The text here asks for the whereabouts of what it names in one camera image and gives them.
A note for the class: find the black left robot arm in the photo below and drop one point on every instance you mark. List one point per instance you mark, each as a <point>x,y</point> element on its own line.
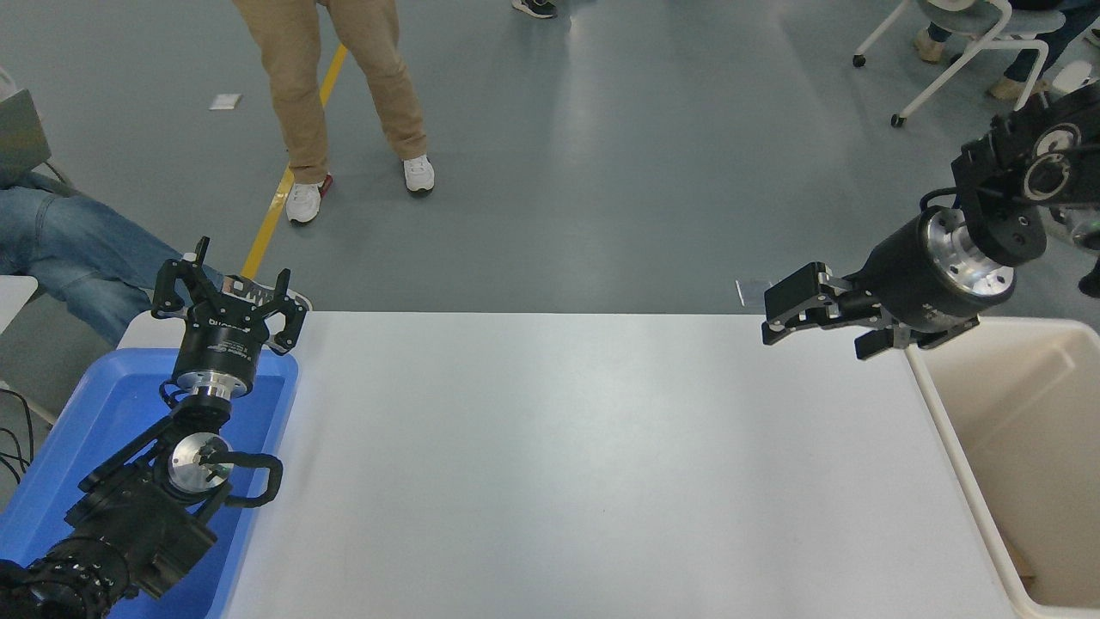
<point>129,524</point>

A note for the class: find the white side table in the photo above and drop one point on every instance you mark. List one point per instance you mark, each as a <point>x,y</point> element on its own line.
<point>13,297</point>

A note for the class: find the grey laptop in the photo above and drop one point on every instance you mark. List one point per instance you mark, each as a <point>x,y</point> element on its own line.
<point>21,137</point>

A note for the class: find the clear floor plate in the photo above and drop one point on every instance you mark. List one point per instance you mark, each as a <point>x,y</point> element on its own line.
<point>752,292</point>

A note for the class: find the grey seat white chair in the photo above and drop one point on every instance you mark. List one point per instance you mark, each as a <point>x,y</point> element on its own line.
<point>1072,76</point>

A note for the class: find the white paper sheet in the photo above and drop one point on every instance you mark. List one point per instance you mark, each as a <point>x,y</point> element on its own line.
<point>225,101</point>

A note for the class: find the blue plastic tray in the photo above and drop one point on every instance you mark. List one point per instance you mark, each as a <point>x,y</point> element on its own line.
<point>103,404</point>

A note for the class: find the seated person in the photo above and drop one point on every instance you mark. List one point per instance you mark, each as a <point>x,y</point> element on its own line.
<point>77,249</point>

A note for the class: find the white wheeled chair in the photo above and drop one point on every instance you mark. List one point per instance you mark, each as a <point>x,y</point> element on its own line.
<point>988,26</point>

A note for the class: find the person's dark shoe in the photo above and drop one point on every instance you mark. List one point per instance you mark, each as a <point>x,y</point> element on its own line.
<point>534,8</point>

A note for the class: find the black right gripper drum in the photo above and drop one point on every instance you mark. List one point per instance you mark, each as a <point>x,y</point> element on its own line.
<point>898,275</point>

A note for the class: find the standing person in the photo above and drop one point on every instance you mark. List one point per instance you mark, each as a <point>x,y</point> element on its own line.
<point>296,86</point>

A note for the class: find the large pale bin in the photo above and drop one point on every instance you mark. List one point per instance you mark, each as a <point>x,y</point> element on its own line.
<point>1031,430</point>

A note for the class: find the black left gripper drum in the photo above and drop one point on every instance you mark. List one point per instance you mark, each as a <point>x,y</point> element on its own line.
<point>219,344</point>

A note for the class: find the person on chair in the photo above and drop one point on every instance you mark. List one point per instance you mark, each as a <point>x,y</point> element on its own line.
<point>1023,73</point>

